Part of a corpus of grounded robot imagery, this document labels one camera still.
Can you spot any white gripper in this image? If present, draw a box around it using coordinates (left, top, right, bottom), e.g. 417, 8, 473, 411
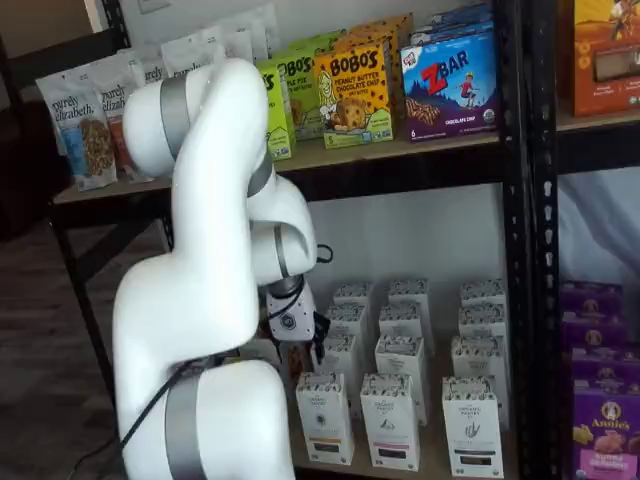
265, 283, 332, 374

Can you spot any white box with yellow strip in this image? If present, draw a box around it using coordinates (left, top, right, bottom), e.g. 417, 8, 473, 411
322, 333, 359, 389
332, 281, 375, 314
294, 371, 357, 468
324, 303, 370, 347

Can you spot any white box with pink strip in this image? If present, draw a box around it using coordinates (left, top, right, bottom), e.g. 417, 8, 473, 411
373, 332, 428, 427
377, 301, 425, 342
387, 278, 432, 310
359, 372, 422, 471

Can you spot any white box with dark strip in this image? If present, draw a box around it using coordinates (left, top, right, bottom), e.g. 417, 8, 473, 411
441, 376, 501, 478
458, 279, 507, 311
450, 334, 506, 387
457, 303, 508, 342

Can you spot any green Bobo's apple pie box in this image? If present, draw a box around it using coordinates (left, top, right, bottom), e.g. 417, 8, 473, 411
253, 57, 298, 163
276, 48, 322, 143
286, 27, 350, 57

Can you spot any yellow Bobo's peanut butter box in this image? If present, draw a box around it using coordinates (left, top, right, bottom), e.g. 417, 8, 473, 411
346, 12, 416, 137
312, 40, 396, 151

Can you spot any blue Zbar box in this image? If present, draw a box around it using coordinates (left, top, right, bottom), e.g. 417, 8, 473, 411
408, 2, 497, 50
398, 41, 501, 145

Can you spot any purple Annie's box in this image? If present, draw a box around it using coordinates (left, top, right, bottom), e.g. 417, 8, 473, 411
571, 378, 640, 480
571, 346, 640, 390
561, 318, 632, 355
558, 281, 627, 327

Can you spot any orange snack box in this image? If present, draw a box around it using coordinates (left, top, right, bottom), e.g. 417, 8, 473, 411
572, 0, 640, 119

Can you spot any black metal shelving rack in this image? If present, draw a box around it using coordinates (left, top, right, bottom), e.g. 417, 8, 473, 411
523, 0, 640, 480
0, 0, 534, 480

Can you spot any orange label granola bag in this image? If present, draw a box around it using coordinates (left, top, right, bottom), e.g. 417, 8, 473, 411
140, 56, 167, 87
98, 51, 147, 182

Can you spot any blue label granola bag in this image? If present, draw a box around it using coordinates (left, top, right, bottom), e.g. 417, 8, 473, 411
34, 63, 122, 193

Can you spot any white granola bag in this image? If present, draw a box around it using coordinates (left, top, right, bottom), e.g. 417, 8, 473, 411
248, 2, 280, 62
218, 18, 257, 65

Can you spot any red label granola bag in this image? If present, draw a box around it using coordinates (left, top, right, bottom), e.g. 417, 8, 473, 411
159, 26, 227, 82

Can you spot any white plastic sheet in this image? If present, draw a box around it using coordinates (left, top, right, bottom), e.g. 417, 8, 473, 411
556, 166, 640, 287

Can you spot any dark upholstered furniture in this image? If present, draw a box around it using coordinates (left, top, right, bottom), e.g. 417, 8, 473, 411
0, 98, 67, 242

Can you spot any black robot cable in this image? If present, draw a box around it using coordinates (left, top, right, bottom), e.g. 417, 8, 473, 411
64, 243, 335, 480

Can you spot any white wall plate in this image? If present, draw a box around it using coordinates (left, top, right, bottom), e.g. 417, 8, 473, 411
136, 0, 175, 17

